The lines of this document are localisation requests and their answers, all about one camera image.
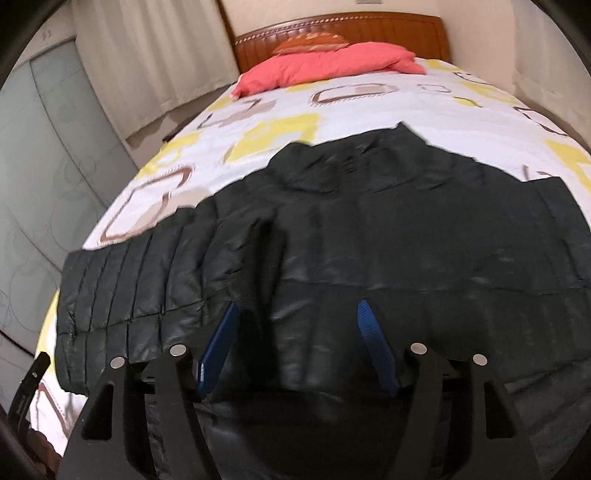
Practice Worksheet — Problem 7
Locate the orange patterned pillow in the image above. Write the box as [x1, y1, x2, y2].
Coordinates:
[272, 34, 349, 55]

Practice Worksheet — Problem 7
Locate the dark wooden nightstand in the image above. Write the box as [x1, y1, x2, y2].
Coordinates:
[164, 115, 195, 141]

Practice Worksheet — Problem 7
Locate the black puffer jacket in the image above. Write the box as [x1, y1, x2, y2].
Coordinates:
[55, 121, 591, 480]

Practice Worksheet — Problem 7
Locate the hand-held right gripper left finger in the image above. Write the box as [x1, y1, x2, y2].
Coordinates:
[60, 302, 241, 480]

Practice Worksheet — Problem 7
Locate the bed with patterned sheet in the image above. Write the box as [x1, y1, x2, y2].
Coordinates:
[28, 69, 591, 444]

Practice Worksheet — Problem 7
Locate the frosted glass wardrobe door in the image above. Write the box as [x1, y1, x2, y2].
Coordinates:
[0, 37, 139, 365]

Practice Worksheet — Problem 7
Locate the wooden headboard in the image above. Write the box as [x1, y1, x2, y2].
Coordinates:
[233, 12, 452, 75]

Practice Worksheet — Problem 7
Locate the coral pink quilt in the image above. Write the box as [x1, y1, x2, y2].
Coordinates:
[231, 41, 428, 99]

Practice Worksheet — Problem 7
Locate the white overhead cabinet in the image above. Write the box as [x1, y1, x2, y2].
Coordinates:
[28, 25, 79, 52]

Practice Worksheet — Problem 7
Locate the cream curtain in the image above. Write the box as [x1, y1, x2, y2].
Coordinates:
[74, 0, 241, 144]
[512, 0, 591, 121]

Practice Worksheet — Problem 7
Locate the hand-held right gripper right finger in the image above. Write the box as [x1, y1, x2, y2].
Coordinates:
[358, 299, 536, 480]

